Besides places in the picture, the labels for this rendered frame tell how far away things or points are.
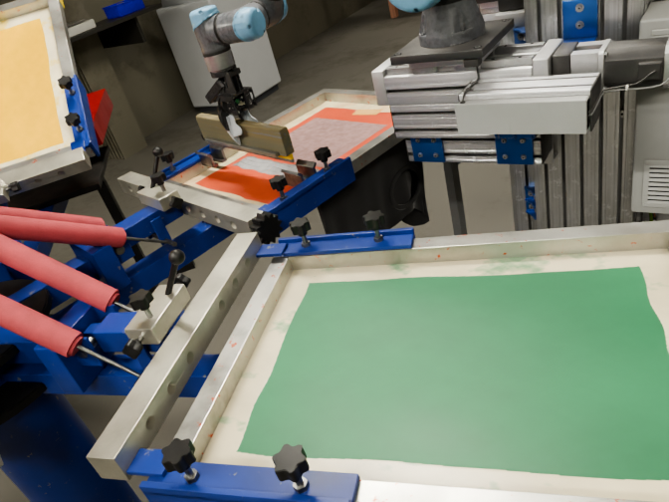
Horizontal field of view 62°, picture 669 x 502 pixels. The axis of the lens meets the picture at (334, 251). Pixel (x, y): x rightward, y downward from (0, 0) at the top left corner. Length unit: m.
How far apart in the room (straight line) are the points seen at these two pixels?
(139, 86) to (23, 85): 4.02
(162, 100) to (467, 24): 5.23
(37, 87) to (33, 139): 0.23
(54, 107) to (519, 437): 1.76
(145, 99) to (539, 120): 5.32
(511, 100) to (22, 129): 1.52
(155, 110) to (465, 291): 5.48
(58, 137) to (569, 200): 1.56
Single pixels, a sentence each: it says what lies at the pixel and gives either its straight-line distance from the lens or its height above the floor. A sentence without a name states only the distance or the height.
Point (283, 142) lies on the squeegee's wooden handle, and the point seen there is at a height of 1.10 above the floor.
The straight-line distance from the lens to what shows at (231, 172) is 1.81.
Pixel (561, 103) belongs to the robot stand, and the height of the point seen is 1.16.
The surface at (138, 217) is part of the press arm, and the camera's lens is 1.52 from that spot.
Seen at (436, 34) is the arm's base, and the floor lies 1.29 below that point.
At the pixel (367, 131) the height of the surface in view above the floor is 0.96.
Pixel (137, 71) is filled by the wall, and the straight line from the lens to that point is 6.21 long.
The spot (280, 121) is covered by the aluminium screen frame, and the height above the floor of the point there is 0.98.
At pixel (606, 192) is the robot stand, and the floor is 0.79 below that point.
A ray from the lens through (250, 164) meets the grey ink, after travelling 1.81.
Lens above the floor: 1.60
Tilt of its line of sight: 32 degrees down
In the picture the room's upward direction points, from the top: 16 degrees counter-clockwise
